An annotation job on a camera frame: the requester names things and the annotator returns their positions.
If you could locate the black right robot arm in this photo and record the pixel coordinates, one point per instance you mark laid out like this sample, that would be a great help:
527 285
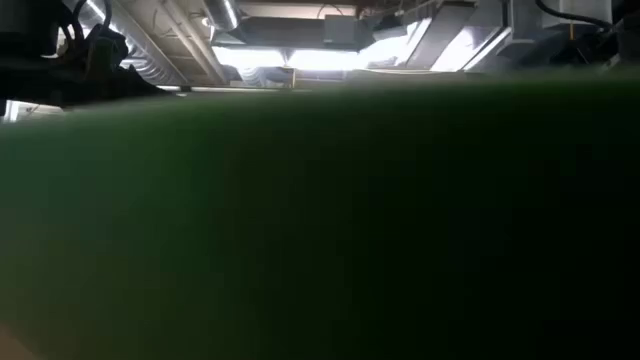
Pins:
625 42

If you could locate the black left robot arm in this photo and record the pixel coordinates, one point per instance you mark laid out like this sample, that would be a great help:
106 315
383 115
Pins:
55 75

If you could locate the green plastic plate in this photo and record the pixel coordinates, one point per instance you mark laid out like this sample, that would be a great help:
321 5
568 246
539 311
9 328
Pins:
320 225

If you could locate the grey ceiling unit box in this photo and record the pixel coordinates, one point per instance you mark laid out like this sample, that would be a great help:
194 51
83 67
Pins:
346 31

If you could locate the round silver ceiling duct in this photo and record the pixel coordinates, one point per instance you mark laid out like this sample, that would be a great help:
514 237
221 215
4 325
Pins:
222 12

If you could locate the corrugated silver duct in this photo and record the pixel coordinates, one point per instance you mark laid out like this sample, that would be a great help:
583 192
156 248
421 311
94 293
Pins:
145 62

